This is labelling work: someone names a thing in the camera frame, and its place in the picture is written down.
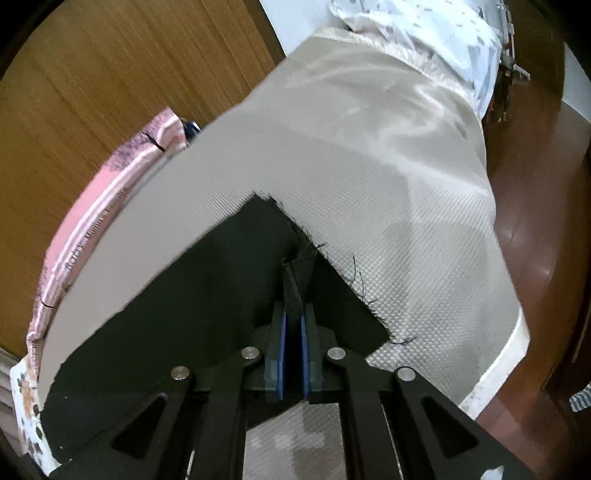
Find beige textured bed mat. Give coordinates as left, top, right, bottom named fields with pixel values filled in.
left=39, top=25, right=529, bottom=480

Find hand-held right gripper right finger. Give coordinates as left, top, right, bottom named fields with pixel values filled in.
left=300, top=302, right=539, bottom=480

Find checked cloth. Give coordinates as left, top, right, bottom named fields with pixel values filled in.
left=568, top=383, right=591, bottom=414

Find black pants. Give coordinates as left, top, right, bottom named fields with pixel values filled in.
left=41, top=194, right=389, bottom=467

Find pink striped tree-print pillow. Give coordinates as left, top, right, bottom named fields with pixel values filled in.
left=25, top=107, right=190, bottom=365

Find white dotted cloth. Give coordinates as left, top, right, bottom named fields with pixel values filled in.
left=328, top=0, right=504, bottom=121

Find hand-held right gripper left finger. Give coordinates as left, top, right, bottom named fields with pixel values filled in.
left=48, top=302, right=289, bottom=480

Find metal rack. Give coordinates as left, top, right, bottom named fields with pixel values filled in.
left=489, top=0, right=532, bottom=125

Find white floral bed sheet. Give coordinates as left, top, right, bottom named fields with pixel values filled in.
left=9, top=360, right=61, bottom=467

